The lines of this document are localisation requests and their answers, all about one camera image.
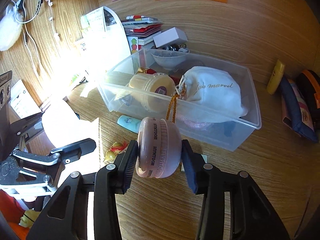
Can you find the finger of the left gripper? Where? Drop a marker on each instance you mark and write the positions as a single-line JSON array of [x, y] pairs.
[[74, 151]]

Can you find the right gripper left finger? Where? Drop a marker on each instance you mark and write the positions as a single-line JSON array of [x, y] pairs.
[[65, 215]]

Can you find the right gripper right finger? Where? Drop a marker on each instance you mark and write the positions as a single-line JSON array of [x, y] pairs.
[[252, 214]]

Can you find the light blue small bottle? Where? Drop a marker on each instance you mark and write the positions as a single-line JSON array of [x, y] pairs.
[[129, 123]]

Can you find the pink round compact case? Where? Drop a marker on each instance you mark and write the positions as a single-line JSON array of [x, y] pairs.
[[160, 147]]

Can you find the cream plastic lidded jar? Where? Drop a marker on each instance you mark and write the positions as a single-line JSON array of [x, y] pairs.
[[157, 83]]

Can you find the orange braided cord charm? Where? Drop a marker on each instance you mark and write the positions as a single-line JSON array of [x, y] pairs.
[[172, 106]]

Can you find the white drawstring cloth bag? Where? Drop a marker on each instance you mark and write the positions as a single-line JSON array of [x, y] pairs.
[[213, 96]]

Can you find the white printed paper sheet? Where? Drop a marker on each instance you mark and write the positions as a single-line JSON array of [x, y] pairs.
[[21, 101]]

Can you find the blue fabric pouch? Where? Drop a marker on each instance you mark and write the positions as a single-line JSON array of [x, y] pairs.
[[297, 113]]

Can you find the clear plastic storage box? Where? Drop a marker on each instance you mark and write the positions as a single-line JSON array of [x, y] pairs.
[[116, 93]]

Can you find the yellow lotion tube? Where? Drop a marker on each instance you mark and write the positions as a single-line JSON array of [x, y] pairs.
[[276, 77]]

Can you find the clear plastic bowl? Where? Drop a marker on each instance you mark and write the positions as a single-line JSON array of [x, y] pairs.
[[169, 60]]

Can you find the black orange round case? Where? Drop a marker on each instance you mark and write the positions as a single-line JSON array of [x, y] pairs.
[[308, 85]]

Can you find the stack of books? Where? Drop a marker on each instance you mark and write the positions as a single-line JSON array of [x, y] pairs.
[[140, 31]]

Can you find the small white box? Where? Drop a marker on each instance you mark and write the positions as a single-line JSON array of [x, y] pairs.
[[169, 37]]

